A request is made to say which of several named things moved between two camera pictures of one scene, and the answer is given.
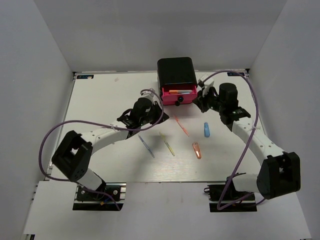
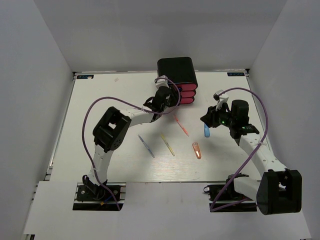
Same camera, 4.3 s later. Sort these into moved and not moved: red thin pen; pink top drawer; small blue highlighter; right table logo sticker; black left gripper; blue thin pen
Moved: pink top drawer; black left gripper
Not moved: red thin pen; blue thin pen; right table logo sticker; small blue highlighter
